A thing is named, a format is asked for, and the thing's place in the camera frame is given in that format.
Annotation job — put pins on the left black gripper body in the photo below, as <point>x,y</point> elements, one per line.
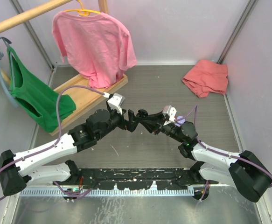
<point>117,120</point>

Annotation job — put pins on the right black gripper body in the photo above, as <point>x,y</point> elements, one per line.
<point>165,127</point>

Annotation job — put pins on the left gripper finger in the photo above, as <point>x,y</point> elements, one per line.
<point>131,125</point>
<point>131,116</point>

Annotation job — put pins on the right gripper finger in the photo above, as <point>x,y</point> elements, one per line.
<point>151,126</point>
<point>155,118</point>

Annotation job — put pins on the lilac earbud charging case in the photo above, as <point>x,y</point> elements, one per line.
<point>181,120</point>

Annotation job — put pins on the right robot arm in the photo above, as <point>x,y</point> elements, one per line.
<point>243,171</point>

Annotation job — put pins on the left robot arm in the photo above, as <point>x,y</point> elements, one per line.
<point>16,169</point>

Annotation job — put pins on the wooden clothes rack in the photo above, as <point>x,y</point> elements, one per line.
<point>84,99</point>

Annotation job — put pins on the salmon folded cloth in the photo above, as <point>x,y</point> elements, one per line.
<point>206,77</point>

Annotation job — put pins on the pink t-shirt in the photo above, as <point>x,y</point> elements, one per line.
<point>99,47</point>

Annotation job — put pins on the green tank top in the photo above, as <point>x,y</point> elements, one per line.
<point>32,94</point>

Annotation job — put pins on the orange clothes hanger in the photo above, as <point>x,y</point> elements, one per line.
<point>82,11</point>

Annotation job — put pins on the grey-blue clothes hanger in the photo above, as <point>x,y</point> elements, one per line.
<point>11,99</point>

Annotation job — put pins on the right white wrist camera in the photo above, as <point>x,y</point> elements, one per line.
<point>169,113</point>

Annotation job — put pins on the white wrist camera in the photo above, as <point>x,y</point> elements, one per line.
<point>169,113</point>
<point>115,101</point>

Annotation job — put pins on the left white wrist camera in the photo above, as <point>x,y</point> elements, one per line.
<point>115,101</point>

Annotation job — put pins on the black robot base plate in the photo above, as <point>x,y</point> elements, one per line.
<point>133,178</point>

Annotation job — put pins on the white slotted cable duct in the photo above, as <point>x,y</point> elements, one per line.
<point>108,193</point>

